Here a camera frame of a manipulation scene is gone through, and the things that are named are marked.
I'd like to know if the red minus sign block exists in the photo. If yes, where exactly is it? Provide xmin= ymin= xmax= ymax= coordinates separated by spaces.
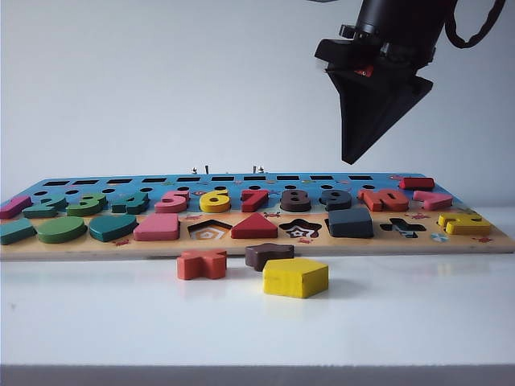
xmin=399 ymin=176 xmax=435 ymax=191

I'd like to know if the yellow pentagon block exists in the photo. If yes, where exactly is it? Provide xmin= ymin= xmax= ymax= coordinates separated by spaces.
xmin=262 ymin=257 xmax=330 ymax=300

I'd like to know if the teal number four block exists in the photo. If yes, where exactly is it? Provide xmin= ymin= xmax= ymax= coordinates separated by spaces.
xmin=111 ymin=193 xmax=150 ymax=216

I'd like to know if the brown number eight block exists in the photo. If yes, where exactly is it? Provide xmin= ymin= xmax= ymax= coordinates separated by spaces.
xmin=280 ymin=188 xmax=311 ymax=213

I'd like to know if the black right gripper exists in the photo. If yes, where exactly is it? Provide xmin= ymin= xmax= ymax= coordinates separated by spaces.
xmin=314 ymin=23 xmax=439 ymax=166

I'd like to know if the dark blue square block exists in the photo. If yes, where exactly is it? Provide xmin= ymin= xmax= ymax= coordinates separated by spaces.
xmin=328 ymin=207 xmax=373 ymax=238

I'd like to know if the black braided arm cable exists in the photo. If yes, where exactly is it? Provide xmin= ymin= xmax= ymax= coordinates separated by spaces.
xmin=442 ymin=0 xmax=507 ymax=48

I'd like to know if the magenta number one block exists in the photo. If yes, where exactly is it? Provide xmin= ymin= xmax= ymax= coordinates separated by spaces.
xmin=0 ymin=195 xmax=33 ymax=220

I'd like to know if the teal square block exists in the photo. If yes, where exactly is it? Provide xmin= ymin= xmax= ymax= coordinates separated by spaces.
xmin=0 ymin=218 xmax=38 ymax=246

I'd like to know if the green circle block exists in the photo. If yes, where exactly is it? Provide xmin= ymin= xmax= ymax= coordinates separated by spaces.
xmin=36 ymin=216 xmax=88 ymax=244

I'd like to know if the yellow equals sign block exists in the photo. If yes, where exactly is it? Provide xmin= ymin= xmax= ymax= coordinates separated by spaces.
xmin=437 ymin=212 xmax=493 ymax=236

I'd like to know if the pink greater-than sign block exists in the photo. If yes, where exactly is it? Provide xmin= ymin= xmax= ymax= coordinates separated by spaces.
xmin=413 ymin=189 xmax=451 ymax=211

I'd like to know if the pink trapezoid block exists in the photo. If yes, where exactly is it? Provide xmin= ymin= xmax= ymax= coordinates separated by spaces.
xmin=133 ymin=212 xmax=181 ymax=242

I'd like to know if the green number three block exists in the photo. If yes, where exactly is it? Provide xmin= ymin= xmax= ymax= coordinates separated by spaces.
xmin=66 ymin=192 xmax=109 ymax=217

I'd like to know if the red triangle block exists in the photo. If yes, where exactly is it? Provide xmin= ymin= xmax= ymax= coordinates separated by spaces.
xmin=231 ymin=211 xmax=279 ymax=240

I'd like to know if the orange cross block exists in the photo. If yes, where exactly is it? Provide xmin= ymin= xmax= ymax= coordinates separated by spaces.
xmin=176 ymin=248 xmax=229 ymax=281

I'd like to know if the pink number five block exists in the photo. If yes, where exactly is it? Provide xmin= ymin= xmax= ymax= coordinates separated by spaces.
xmin=154 ymin=188 xmax=191 ymax=215

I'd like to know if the brown star block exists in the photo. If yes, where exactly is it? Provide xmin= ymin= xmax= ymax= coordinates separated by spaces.
xmin=244 ymin=242 xmax=295 ymax=273

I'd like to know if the teal heart block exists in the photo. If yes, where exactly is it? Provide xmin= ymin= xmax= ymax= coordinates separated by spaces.
xmin=88 ymin=214 xmax=138 ymax=244

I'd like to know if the yellow number six block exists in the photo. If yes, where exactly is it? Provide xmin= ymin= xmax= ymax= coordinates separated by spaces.
xmin=199 ymin=188 xmax=232 ymax=214

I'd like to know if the orange number ten block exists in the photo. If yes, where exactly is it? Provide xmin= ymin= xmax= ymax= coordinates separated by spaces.
xmin=357 ymin=187 xmax=410 ymax=213

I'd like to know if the colourful wooden puzzle board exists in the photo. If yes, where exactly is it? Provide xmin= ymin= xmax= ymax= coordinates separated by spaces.
xmin=0 ymin=171 xmax=515 ymax=261

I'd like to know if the teal number two block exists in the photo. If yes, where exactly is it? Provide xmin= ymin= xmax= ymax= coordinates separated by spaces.
xmin=22 ymin=194 xmax=68 ymax=220

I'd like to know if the red number seven block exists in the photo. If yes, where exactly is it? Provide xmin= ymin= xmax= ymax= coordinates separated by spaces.
xmin=240 ymin=188 xmax=278 ymax=213

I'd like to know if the dark blue number nine block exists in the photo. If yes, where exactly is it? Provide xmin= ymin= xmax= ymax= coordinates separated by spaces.
xmin=319 ymin=188 xmax=353 ymax=213

